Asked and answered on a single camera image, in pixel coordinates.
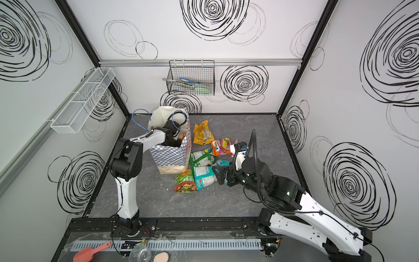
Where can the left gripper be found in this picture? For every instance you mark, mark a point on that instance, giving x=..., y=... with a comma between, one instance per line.
x=177, y=142

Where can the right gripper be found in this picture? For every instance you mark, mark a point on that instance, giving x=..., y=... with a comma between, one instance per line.
x=227, y=173

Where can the blue checkered paper bag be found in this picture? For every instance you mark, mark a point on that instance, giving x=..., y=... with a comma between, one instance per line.
x=169, y=160

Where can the orange snack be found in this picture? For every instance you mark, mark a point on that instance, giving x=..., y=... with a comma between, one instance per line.
x=221, y=146

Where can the yellow snack bag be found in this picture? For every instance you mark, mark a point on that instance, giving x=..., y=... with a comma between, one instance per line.
x=202, y=134

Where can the green red snack bag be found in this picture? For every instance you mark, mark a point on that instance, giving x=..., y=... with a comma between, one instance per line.
x=185, y=182

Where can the teal mint snack bag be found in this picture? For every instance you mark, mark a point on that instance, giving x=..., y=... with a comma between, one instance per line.
x=222, y=163

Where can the green white snack bag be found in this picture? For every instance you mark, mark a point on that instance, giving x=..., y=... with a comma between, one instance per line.
x=202, y=158

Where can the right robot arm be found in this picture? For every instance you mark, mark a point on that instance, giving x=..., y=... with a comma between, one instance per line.
x=289, y=210

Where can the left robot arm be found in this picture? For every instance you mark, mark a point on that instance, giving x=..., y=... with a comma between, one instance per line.
x=125, y=167

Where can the tongs in basket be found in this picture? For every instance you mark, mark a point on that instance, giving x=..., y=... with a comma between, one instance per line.
x=182, y=83

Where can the beige round sponge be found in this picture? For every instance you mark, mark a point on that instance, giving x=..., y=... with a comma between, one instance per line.
x=161, y=257

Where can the clear glass bowl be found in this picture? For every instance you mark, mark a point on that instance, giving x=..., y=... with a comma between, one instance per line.
x=140, y=253

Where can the red plastic scoop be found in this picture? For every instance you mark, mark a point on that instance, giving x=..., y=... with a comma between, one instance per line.
x=87, y=254

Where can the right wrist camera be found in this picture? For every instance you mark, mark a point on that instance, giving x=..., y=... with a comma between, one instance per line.
x=238, y=152

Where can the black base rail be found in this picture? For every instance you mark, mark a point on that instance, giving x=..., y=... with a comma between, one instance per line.
x=155, y=227

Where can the black wire wall basket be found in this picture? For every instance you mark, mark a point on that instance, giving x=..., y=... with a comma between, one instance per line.
x=202, y=71

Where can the grey slotted cable duct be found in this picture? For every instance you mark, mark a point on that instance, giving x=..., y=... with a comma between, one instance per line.
x=171, y=245

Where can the clear wall shelf tray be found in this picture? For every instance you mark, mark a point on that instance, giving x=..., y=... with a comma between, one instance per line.
x=90, y=100

